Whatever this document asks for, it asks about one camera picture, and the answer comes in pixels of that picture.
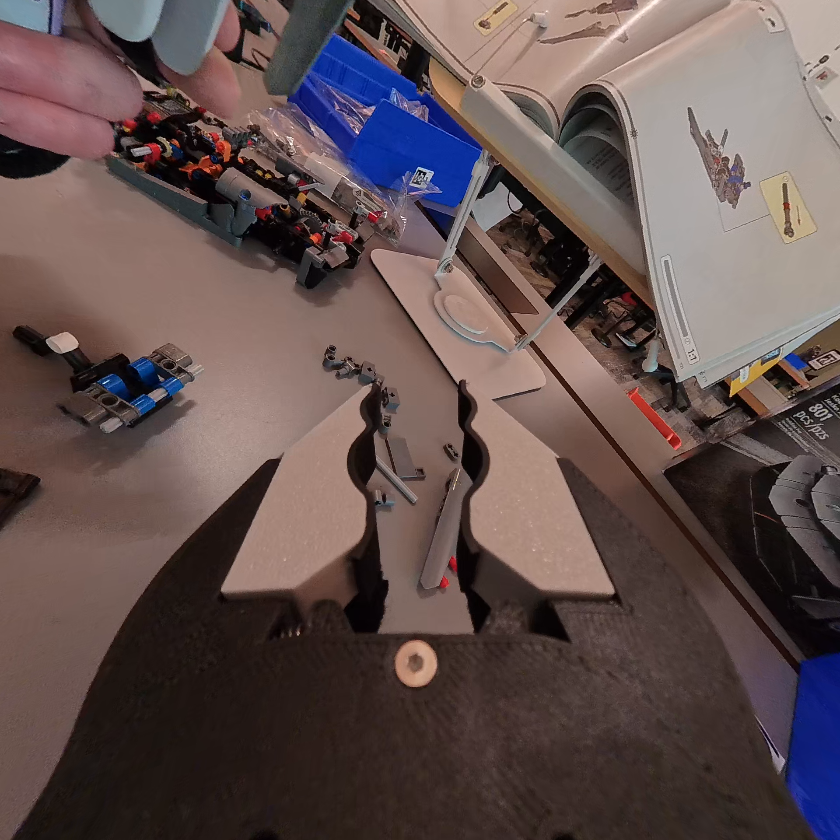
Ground blue black lego sub-assembly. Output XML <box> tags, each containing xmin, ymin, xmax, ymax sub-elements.
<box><xmin>12</xmin><ymin>325</ymin><xmax>206</xmax><ymax>435</ymax></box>

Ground grey flat lego plate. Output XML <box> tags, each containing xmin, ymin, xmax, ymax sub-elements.
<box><xmin>385</xmin><ymin>436</ymin><xmax>426</xmax><ymax>480</ymax></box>

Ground blue plastic storage bin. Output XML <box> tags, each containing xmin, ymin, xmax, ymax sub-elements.
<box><xmin>784</xmin><ymin>655</ymin><xmax>840</xmax><ymax>840</ymax></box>
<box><xmin>289</xmin><ymin>33</ymin><xmax>427</xmax><ymax>129</ymax></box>
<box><xmin>348</xmin><ymin>98</ymin><xmax>484</xmax><ymax>198</ymax></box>

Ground cluster of dark grey connectors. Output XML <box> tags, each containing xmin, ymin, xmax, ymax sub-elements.
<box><xmin>322</xmin><ymin>341</ymin><xmax>403</xmax><ymax>438</ymax></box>

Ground person's left hand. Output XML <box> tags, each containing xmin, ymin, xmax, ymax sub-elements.
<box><xmin>0</xmin><ymin>13</ymin><xmax>242</xmax><ymax>160</ymax></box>

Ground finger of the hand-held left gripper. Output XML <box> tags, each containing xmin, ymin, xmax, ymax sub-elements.
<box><xmin>262</xmin><ymin>0</ymin><xmax>358</xmax><ymax>98</ymax></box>

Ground lego technic car chassis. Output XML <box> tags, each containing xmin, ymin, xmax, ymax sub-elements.
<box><xmin>105</xmin><ymin>92</ymin><xmax>389</xmax><ymax>290</ymax></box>

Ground dark lego set box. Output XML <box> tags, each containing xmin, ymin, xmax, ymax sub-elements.
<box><xmin>661</xmin><ymin>381</ymin><xmax>840</xmax><ymax>664</ymax></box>

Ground white printed sign board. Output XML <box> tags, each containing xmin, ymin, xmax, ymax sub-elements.
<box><xmin>764</xmin><ymin>0</ymin><xmax>840</xmax><ymax>152</ymax></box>

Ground plain grey lego panel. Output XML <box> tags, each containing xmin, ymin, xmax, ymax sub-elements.
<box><xmin>419</xmin><ymin>467</ymin><xmax>475</xmax><ymax>592</ymax></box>

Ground white book stand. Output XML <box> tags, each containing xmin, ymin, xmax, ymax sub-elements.
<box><xmin>369</xmin><ymin>56</ymin><xmax>657</xmax><ymax>403</ymax></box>

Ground black lego axle connector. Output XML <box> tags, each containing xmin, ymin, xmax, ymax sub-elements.
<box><xmin>0</xmin><ymin>467</ymin><xmax>42</xmax><ymax>527</ymax></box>

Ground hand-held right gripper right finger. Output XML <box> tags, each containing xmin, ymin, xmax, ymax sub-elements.
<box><xmin>457</xmin><ymin>379</ymin><xmax>621</xmax><ymax>618</ymax></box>

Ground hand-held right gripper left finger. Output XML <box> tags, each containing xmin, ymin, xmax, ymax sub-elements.
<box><xmin>221</xmin><ymin>383</ymin><xmax>383</xmax><ymax>601</ymax></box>

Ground open lego instruction booklet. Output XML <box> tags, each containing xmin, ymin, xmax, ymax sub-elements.
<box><xmin>387</xmin><ymin>0</ymin><xmax>840</xmax><ymax>385</ymax></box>

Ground clear bags of lego parts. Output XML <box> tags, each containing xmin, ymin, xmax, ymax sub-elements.
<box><xmin>248</xmin><ymin>105</ymin><xmax>442</xmax><ymax>238</ymax></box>

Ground red plastic tray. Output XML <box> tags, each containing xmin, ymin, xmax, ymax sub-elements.
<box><xmin>625</xmin><ymin>387</ymin><xmax>683</xmax><ymax>451</ymax></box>

